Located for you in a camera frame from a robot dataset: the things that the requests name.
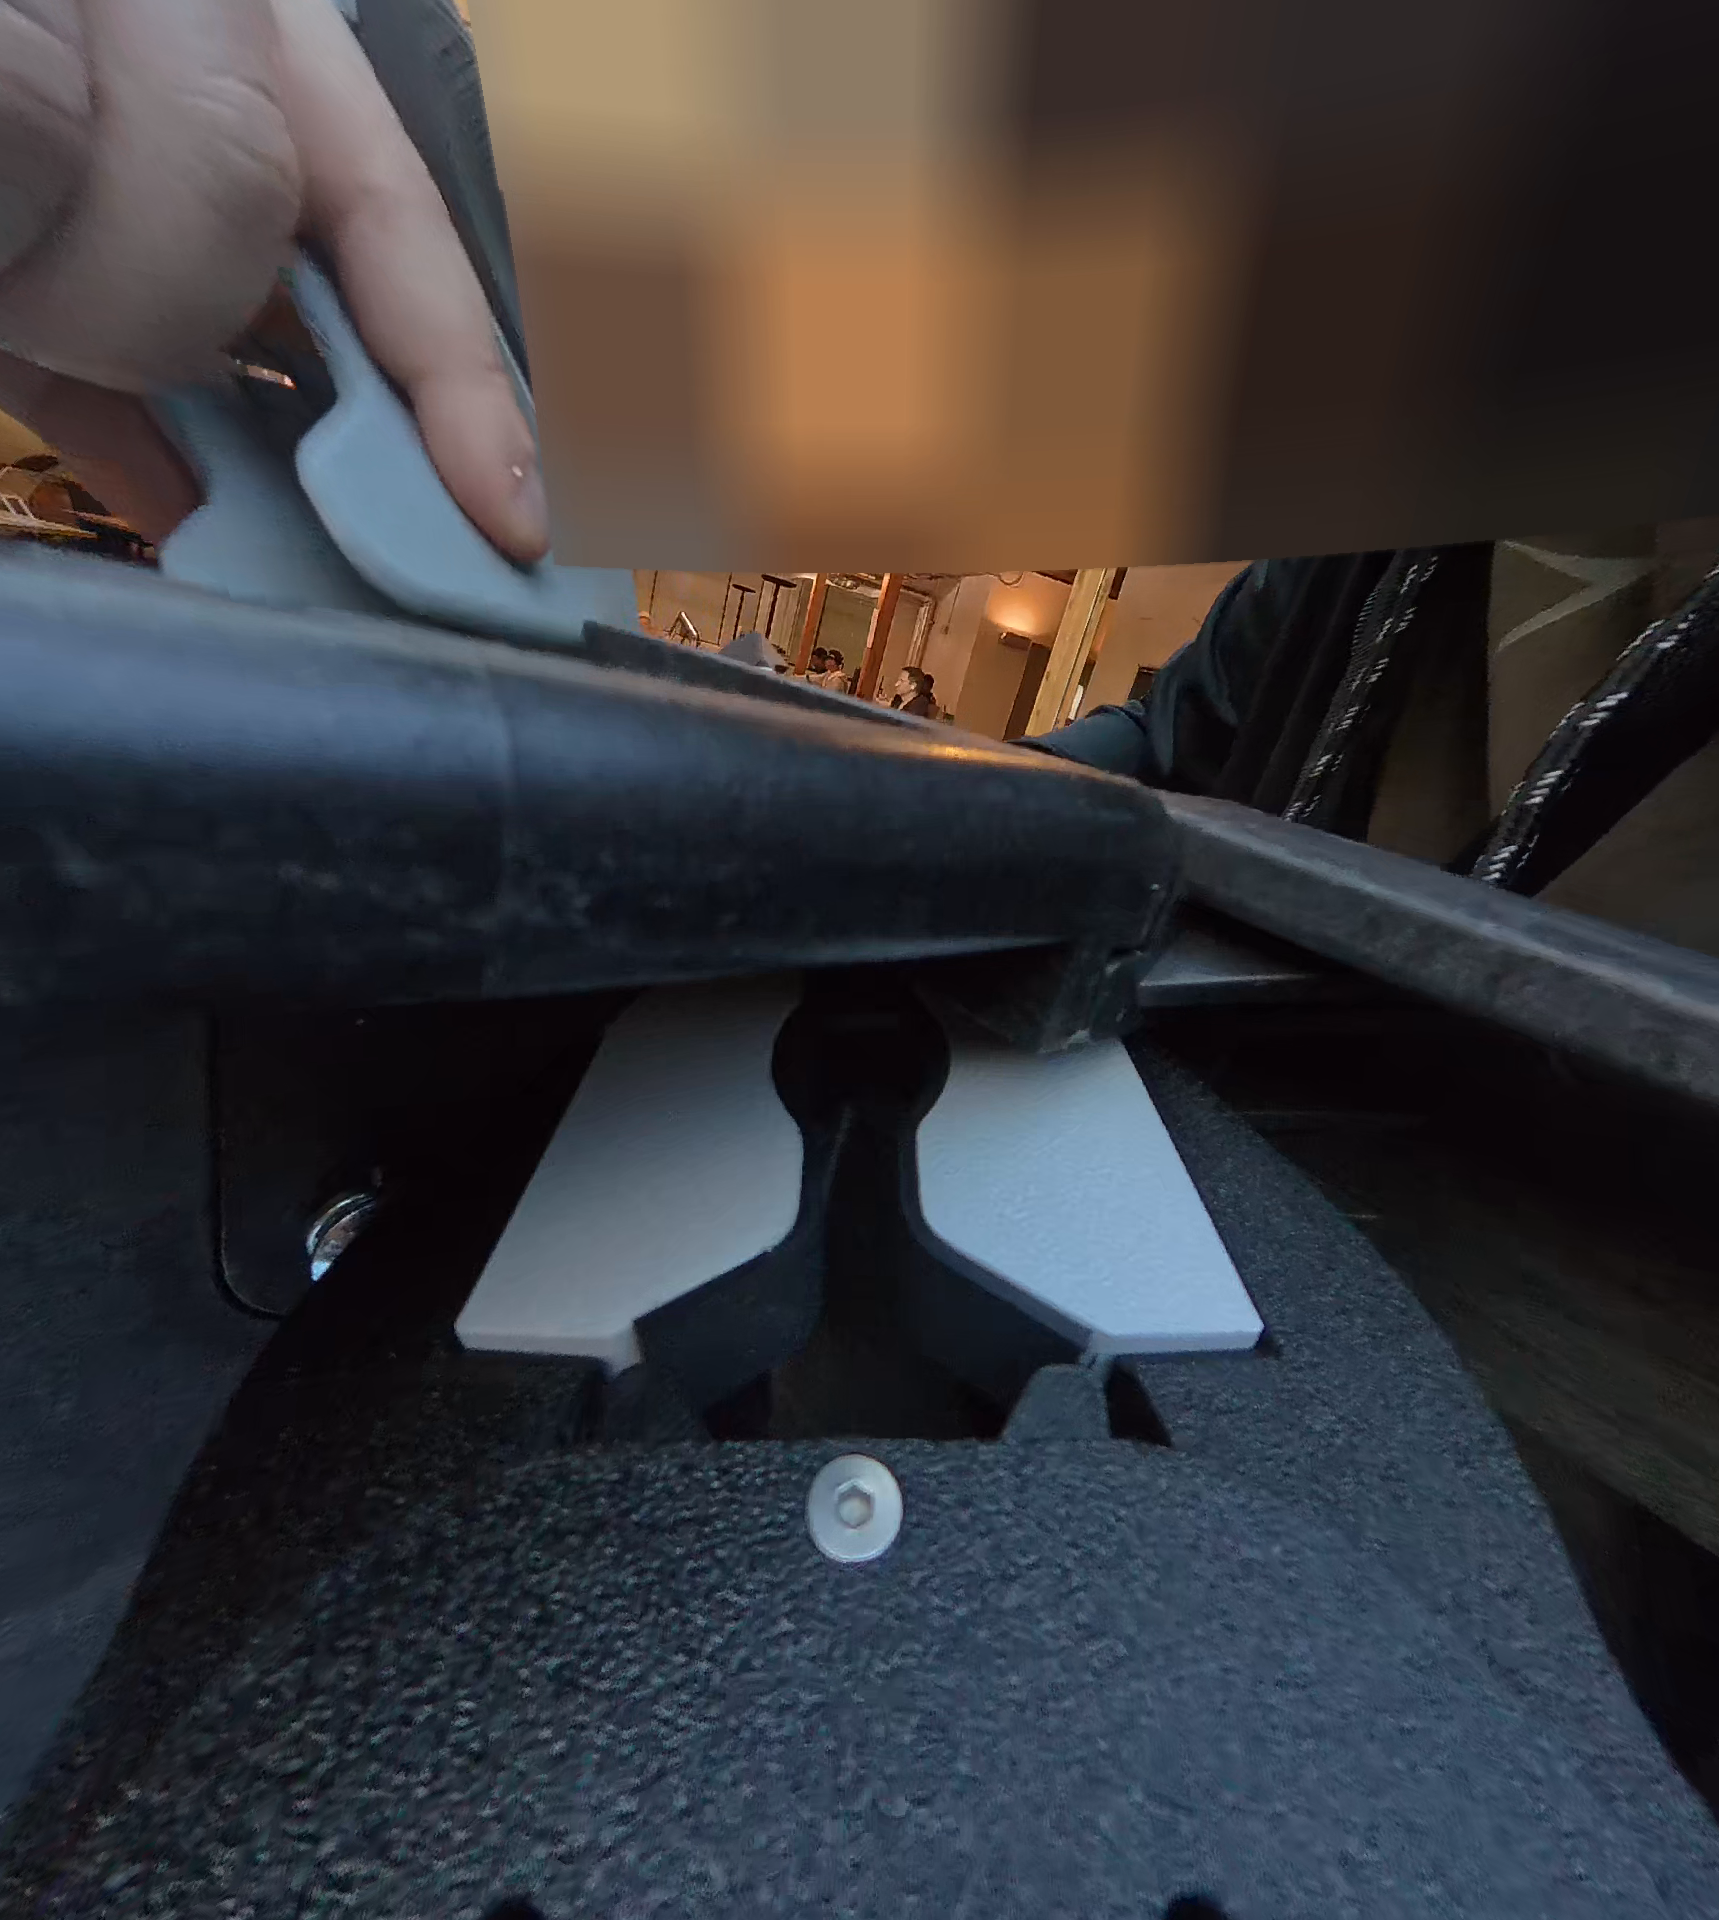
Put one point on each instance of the person's dark jacket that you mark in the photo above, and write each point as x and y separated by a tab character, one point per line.
1234	705

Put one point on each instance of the person's right hand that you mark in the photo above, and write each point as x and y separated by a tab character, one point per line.
125	164

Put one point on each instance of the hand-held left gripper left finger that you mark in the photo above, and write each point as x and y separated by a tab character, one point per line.
635	1171

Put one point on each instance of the black plastic cart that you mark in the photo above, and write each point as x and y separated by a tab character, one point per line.
499	810

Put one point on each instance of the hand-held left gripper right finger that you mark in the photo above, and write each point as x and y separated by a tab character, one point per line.
1085	1201

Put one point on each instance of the wooden pillar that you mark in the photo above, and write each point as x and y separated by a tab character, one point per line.
1077	644

